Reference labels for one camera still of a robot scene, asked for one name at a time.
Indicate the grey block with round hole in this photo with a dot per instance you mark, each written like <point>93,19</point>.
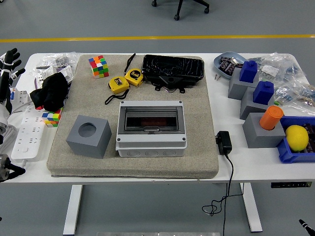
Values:
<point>261,138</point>
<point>93,145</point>

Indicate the blue storage bin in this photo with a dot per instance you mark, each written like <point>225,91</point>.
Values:
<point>285,155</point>

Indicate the blue block battery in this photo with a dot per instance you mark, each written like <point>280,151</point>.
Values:
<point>248,71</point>
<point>263,93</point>

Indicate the grey block holder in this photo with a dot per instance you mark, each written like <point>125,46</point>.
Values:
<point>248,108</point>
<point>237,88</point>

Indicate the clear bag of blue parts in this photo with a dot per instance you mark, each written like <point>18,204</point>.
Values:
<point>275,66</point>

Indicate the dark packets in bin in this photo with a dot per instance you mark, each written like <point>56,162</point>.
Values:
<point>311,137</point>

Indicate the grey electrical junction box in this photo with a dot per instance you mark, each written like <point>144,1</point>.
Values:
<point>151,145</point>

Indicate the black power adapter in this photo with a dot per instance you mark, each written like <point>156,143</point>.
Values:
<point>224,142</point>

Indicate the white circuit breaker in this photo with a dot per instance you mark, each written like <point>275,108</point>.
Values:
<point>22,98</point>

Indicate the black table control panel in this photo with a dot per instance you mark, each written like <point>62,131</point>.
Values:
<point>290,185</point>

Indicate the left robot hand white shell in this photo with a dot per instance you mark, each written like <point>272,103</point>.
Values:
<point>6,86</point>

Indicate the clear bag of mixed parts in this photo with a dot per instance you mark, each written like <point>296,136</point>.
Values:
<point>295,94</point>

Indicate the yellow tape measure 5m label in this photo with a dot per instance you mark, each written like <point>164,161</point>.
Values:
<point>134,76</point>

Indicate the clear bag of small parts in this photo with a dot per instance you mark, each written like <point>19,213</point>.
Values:
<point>66,59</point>

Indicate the small green connector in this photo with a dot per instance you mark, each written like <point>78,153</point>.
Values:
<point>276,103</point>

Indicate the black bracket with hole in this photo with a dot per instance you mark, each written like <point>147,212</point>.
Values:
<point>169,80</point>

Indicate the black plastic tray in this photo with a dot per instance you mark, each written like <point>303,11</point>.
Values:
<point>172,65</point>

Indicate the large colourful puzzle cube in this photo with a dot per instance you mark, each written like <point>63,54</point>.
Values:
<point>98,66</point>

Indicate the white printed packets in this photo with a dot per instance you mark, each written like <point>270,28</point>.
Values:
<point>64,73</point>

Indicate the yellow tape measure dark label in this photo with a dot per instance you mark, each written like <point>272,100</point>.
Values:
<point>118,84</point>

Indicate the white table leg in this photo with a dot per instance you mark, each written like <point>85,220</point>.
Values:
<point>72,209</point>
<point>252,209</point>

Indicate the small colourful puzzle cube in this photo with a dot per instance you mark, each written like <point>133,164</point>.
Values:
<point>52,118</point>

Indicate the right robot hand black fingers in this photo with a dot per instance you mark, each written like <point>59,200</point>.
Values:
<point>307,226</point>

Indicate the orange cylinder battery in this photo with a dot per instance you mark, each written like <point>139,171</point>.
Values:
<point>270,118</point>
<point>153,121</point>

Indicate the black office chair base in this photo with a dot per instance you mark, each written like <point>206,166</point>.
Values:
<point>179,7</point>

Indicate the white power strip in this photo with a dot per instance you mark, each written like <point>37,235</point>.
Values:
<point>29,135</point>

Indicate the yellow lemon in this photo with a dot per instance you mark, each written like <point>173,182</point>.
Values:
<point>297,137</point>

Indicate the black cloth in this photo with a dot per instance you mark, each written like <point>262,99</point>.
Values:
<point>53,91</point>

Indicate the dark printed packets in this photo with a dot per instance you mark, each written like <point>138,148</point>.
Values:
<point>227,65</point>

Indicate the grey-brown mat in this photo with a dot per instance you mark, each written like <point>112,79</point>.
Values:
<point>197,147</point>

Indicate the light blue dish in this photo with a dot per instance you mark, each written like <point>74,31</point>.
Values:
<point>219,66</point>

